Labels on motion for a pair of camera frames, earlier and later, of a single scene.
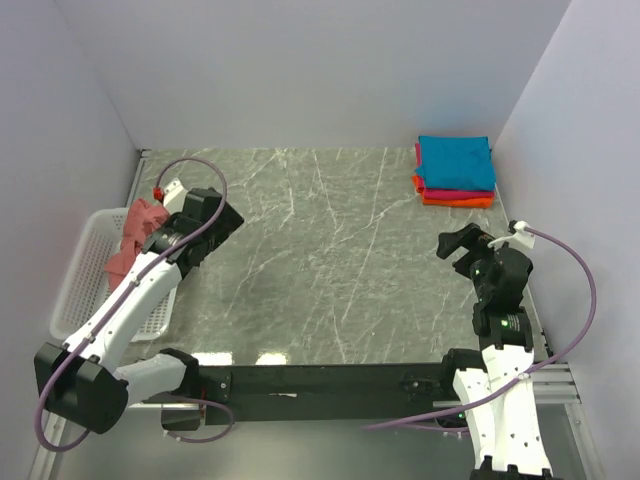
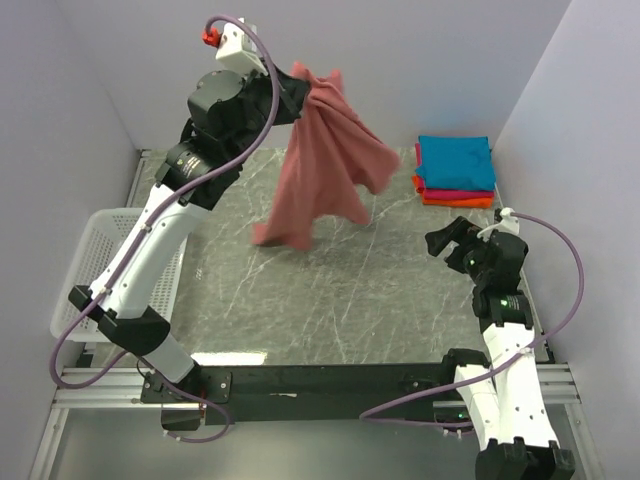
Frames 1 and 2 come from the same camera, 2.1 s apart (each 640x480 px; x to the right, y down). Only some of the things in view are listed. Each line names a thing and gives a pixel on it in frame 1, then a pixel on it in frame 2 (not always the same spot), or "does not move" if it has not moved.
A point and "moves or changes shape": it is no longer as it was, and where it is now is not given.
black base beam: x=316 y=394 does not move
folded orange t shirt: x=476 y=202 does not move
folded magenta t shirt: x=445 y=193 does not move
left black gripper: x=232 y=221 → x=293 y=93
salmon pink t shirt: x=143 y=219 moves or changes shape
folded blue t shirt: x=456 y=163 does not move
